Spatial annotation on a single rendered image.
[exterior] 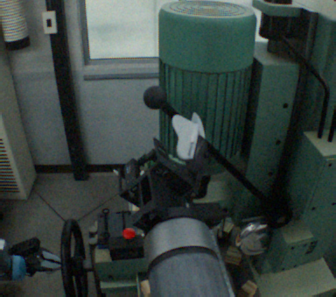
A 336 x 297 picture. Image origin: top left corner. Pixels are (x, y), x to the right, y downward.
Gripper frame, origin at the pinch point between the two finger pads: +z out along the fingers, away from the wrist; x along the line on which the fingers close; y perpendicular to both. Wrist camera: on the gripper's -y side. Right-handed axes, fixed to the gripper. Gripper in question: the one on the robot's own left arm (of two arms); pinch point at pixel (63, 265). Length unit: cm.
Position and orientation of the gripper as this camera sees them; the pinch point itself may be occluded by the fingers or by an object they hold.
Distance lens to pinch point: 111.8
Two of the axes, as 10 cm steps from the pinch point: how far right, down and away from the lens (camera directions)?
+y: -4.9, 7.8, 3.9
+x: 1.5, 5.1, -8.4
